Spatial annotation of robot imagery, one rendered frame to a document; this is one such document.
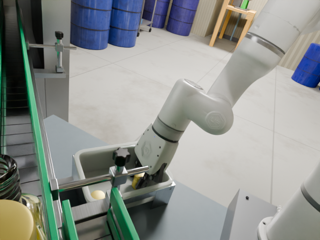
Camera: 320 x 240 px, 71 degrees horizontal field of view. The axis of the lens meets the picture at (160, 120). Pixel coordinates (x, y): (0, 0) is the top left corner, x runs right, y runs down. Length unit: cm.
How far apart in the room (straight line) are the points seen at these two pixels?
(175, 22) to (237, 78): 601
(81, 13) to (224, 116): 351
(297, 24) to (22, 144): 60
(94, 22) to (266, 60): 349
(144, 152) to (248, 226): 30
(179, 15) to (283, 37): 606
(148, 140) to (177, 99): 14
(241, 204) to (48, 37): 98
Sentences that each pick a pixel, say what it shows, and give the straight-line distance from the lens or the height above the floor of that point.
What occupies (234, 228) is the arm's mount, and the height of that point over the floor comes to 83.
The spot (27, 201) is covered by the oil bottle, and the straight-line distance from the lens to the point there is 22.
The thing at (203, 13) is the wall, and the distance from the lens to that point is 727.
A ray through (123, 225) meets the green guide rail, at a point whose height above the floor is 95.
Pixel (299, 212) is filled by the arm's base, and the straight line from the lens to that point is 53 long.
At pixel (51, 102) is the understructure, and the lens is 128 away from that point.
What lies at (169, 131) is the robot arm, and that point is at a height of 98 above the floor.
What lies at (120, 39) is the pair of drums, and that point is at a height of 14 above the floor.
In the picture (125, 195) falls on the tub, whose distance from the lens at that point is 54.
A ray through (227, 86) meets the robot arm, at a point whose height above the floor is 108.
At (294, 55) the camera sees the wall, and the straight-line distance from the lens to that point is 679.
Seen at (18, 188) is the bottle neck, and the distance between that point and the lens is 19.
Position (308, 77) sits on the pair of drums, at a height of 19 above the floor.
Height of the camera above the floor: 126
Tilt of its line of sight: 32 degrees down
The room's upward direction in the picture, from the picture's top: 16 degrees clockwise
